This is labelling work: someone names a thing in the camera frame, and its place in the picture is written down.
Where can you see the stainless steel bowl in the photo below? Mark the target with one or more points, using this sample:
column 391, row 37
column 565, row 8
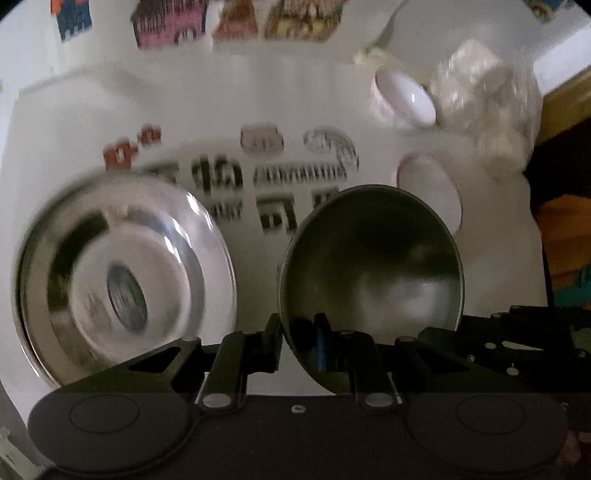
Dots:
column 369, row 258

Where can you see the clear plastic bag white contents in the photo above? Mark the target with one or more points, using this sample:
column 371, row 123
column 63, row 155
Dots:
column 489, row 101

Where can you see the orange object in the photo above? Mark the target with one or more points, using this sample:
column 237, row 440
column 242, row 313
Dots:
column 563, row 235

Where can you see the white red-rimmed ceramic bowl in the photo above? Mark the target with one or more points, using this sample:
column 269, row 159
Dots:
column 406, row 97
column 431, row 189

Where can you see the coloured houses drawing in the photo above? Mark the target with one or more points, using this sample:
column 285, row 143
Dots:
column 184, row 23

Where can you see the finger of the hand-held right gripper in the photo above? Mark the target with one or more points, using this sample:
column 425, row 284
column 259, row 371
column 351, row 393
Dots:
column 508, row 337

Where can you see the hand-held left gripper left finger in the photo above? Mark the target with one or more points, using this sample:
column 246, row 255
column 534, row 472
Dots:
column 276, row 337

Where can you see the white printed table mat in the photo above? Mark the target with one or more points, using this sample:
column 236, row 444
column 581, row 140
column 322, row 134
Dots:
column 277, row 92

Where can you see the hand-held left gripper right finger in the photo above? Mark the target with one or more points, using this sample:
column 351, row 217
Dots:
column 325, row 350

